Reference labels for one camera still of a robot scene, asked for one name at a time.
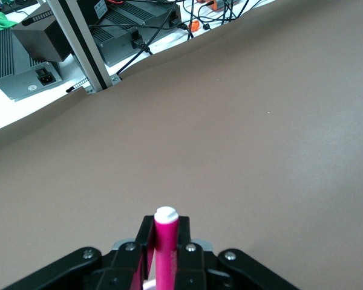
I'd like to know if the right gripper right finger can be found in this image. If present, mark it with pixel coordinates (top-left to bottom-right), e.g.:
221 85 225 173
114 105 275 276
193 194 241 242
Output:
174 216 210 290

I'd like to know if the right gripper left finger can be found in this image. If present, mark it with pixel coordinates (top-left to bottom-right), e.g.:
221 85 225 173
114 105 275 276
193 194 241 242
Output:
90 216 155 290

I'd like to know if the pink marker pen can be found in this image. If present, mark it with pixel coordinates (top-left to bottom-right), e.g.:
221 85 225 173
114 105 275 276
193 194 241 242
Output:
153 206 180 290

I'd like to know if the grey finned power supply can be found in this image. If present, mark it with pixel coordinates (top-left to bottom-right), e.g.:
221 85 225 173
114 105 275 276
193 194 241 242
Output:
0 28 64 102

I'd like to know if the grey robot controller box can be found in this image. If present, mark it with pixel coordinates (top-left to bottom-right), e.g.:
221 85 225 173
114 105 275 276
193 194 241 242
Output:
89 2 182 68

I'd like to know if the dark grey box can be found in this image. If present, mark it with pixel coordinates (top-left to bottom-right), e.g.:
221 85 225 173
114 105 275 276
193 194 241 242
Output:
11 15 77 63

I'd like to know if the black labelled box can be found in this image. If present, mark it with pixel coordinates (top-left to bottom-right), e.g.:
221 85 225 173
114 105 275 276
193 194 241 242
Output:
78 0 134 27

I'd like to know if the black plugged power cable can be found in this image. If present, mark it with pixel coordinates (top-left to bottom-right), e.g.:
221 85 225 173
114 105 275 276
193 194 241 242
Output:
117 16 182 75

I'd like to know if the aluminium profile post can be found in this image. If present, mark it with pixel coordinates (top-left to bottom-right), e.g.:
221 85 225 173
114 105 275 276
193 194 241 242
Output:
45 0 123 93

